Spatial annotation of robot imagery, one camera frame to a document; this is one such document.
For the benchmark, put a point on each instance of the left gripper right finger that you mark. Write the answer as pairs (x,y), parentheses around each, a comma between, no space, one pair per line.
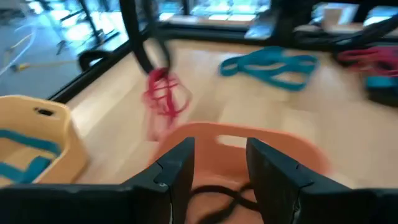
(270,183)

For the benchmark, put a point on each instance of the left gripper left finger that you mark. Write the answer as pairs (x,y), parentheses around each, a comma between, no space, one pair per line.
(175,171)

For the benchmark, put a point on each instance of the black rubber band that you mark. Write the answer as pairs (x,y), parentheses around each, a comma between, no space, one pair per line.
(136,37)
(385,98)
(217,189)

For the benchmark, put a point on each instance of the red rubber band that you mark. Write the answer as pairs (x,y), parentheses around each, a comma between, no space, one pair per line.
(373,59)
(164,90)

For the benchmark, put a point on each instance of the orange plastic basket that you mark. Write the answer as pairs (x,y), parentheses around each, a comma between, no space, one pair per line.
(217,155)

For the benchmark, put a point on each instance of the yellow plastic basket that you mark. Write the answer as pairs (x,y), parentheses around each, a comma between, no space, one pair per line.
(71,149)

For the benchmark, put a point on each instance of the black aluminium table frame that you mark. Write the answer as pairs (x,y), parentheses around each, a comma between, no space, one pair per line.
(68,91)

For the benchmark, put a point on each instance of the silver mounting bracket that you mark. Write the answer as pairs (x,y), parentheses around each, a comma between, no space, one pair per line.
(258,32)

